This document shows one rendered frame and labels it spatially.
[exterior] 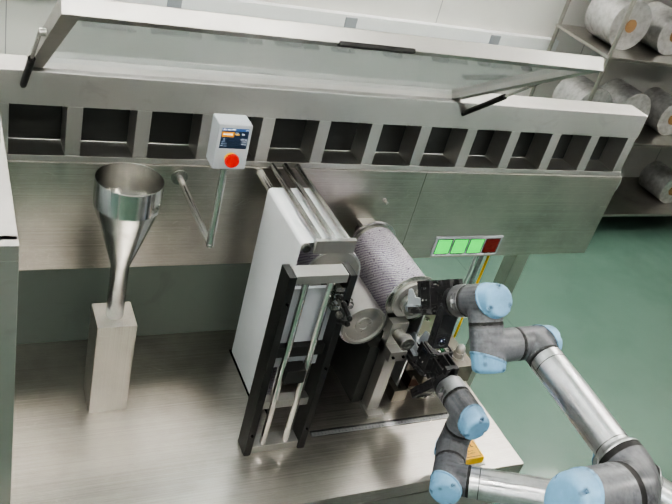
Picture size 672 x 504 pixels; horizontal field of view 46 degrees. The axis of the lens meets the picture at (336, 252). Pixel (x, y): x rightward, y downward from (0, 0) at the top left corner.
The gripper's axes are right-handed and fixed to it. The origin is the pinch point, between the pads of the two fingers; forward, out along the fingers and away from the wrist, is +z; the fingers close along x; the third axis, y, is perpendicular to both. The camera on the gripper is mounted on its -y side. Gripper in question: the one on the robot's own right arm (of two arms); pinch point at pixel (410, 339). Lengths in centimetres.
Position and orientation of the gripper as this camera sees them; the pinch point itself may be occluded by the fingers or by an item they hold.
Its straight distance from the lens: 216.7
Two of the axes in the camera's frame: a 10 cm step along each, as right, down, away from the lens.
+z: -3.7, -5.8, 7.3
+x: -9.0, 0.2, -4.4
